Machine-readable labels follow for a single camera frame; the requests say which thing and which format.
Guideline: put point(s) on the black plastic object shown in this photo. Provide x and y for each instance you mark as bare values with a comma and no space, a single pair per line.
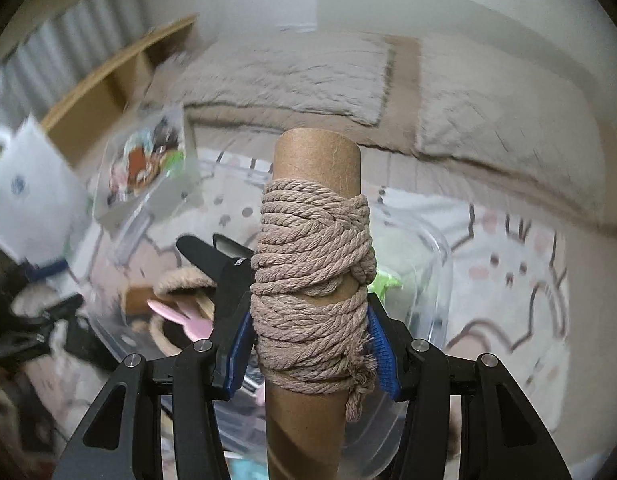
203,255

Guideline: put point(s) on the beige quilted pillow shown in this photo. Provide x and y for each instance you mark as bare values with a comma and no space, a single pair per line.
488,110
288,75

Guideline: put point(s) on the beige fuzzy headband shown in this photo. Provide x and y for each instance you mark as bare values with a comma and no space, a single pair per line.
183,280

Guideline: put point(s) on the pink bunny-shaped item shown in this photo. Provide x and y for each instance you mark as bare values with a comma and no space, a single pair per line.
188,322

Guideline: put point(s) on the white cardboard box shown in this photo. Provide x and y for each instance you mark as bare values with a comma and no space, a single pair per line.
178,195

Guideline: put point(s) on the wooden bedside shelf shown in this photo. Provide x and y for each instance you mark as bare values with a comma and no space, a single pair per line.
88,90

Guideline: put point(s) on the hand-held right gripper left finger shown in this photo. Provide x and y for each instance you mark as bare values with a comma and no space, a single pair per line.
237,355

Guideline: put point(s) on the printed cartoon blanket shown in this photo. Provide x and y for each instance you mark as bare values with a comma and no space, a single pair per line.
498,270

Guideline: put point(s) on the grey curtain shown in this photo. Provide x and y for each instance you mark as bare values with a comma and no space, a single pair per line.
63,30

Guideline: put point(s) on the clear plastic container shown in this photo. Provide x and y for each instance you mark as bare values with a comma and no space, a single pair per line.
433,280

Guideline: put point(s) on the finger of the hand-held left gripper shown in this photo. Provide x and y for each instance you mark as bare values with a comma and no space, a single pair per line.
58,310

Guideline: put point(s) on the pile of small trinkets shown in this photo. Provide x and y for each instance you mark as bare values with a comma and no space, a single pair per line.
138,160

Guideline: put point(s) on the green plastic item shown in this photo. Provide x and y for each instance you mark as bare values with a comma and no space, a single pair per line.
386,281

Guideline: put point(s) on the white paper bag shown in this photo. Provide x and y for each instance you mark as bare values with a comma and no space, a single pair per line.
33,195

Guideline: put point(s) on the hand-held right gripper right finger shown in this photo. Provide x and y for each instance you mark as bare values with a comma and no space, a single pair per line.
381,355

